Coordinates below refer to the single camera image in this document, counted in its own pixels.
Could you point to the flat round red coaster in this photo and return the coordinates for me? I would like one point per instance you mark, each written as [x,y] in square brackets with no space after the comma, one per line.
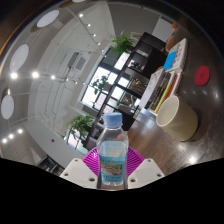
[202,75]

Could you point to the ceiling spot lights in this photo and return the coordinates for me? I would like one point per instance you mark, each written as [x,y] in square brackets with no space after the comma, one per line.
[35,74]

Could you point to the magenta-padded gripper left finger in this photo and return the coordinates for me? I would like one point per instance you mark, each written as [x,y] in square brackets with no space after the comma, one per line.
[78,171]

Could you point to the potted green plant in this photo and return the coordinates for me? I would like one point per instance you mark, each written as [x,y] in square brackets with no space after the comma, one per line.
[122,43]
[100,83]
[81,124]

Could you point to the yellow-spined book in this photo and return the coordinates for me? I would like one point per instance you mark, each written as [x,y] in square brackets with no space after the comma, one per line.
[166,95]

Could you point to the clear blue-capped water bottle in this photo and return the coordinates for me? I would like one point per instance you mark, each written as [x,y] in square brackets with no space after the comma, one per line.
[112,156]

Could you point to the dark-spined book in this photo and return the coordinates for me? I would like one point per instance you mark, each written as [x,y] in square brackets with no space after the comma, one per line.
[161,91]

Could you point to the white book with red edge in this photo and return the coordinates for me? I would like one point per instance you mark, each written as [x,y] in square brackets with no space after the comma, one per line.
[177,80]

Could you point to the cream ceramic mug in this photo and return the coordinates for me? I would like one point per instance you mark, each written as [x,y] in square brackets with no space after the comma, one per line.
[181,123]

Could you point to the dark open shelf unit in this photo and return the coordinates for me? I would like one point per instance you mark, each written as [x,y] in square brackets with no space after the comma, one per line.
[150,55]

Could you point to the ceiling air conditioner unit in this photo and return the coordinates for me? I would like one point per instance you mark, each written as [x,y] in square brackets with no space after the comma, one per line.
[80,63]

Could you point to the white board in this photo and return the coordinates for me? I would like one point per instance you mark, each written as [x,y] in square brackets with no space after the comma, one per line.
[163,29]

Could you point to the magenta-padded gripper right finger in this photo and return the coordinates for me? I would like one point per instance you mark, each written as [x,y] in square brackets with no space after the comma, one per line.
[146,171]

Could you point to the round white ceiling panels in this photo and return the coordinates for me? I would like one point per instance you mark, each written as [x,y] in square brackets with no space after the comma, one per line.
[19,57]

